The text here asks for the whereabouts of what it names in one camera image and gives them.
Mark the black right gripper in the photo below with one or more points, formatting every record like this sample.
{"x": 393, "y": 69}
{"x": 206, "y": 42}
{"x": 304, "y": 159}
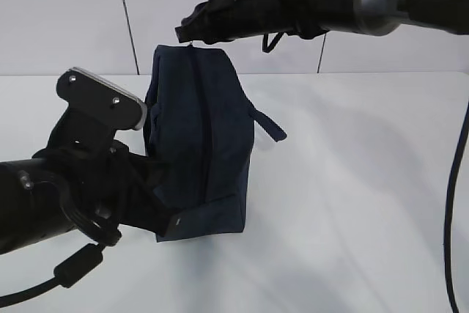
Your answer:
{"x": 218, "y": 21}

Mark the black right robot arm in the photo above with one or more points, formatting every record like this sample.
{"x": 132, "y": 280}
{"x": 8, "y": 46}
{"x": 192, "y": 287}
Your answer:
{"x": 308, "y": 19}

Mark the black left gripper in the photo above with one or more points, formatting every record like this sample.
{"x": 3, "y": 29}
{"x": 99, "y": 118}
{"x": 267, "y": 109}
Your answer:
{"x": 120, "y": 190}

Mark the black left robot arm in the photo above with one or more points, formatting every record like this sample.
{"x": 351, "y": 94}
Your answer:
{"x": 70, "y": 188}

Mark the dark navy fabric lunch bag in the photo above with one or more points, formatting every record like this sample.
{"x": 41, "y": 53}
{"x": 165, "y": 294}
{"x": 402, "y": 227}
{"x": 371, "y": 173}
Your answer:
{"x": 202, "y": 124}

